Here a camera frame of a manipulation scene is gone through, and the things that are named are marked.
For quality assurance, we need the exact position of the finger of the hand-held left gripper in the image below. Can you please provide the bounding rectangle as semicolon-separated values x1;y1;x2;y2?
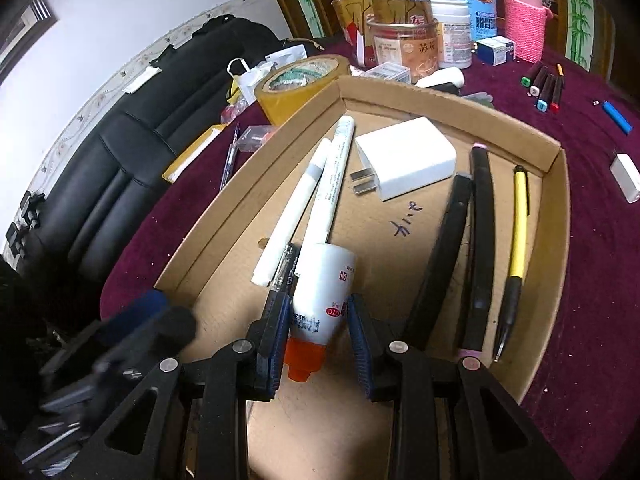
117;306;197;361
106;290;169;342

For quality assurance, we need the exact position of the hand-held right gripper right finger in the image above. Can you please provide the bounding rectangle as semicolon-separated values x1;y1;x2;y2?
346;292;576;480

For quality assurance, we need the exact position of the jar in pink knitted sleeve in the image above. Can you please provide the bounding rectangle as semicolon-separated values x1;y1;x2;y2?
502;0;553;64

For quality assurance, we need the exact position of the black marker blue cap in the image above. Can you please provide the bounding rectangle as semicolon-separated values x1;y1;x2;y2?
536;74;557;112

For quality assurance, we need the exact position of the thick white marker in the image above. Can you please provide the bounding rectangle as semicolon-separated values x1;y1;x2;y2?
305;115;357;246

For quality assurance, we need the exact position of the brown packing tape roll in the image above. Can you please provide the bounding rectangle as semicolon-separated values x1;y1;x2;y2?
253;54;351;126

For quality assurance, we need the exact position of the yellow and black pen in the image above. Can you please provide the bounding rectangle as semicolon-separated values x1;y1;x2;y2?
492;165;531;363

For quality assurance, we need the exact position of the black marker pink cap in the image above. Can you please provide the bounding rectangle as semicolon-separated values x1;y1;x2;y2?
457;142;497;358

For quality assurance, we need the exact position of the dark picture frame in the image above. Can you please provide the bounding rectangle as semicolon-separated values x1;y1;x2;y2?
0;0;58;78

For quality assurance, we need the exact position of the gold tea box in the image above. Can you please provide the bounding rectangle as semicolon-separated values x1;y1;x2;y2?
332;0;433;68

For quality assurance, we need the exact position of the small blue white box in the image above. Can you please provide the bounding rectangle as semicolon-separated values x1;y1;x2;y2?
475;36;517;67

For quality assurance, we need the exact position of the white plastic bag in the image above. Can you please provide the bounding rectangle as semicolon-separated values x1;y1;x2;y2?
227;57;276;106

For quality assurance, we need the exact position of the black marker grey cap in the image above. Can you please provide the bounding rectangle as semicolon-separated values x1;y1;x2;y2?
402;172;475;351

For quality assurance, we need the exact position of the black marker red cap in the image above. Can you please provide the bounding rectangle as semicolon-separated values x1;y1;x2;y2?
549;75;565;114

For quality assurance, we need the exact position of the amber jar with label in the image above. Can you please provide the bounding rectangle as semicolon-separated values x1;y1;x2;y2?
365;12;441;86

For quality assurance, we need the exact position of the clear black gel pen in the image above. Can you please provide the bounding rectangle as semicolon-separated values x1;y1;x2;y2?
267;242;301;306

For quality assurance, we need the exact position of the white tube orange cap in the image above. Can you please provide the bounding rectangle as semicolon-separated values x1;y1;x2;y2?
284;242;357;383

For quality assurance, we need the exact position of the blue clear pen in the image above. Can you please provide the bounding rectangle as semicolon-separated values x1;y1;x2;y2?
220;122;242;193

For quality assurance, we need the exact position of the slim white pen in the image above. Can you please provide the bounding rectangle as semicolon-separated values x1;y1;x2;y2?
251;138;333;288

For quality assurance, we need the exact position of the white paper tag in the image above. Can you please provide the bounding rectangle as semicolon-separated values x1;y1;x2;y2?
122;66;163;95

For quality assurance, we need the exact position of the black marker white cap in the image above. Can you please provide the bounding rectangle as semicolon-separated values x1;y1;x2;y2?
529;66;551;98

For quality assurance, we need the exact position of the pink clear small box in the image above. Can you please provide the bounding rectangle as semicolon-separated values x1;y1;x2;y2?
237;125;278;153

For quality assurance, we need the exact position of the shallow cardboard box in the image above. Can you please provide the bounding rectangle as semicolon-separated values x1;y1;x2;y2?
152;75;571;480

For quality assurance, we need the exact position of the black leather sofa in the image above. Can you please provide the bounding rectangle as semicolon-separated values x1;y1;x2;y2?
0;16;293;311

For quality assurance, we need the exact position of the yellow envelope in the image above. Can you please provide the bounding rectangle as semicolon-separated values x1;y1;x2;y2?
162;124;228;183

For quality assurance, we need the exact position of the small white capsule case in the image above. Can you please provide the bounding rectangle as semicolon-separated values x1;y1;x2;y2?
415;67;466;92

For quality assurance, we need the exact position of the white square charger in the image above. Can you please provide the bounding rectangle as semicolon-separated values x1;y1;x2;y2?
610;154;640;204

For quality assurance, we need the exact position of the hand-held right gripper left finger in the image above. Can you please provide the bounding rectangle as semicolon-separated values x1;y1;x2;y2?
87;290;293;480

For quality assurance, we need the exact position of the white plastic jar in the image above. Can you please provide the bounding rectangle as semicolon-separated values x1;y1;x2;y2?
429;0;473;69

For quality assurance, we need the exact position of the purple velvet tablecloth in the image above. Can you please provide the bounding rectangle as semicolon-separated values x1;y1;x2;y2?
100;35;640;480

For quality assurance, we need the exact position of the small clear plastic box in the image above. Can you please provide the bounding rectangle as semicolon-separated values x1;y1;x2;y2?
362;62;412;83

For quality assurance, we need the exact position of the white pronged charger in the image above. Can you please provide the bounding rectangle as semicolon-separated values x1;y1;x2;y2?
348;116;458;203

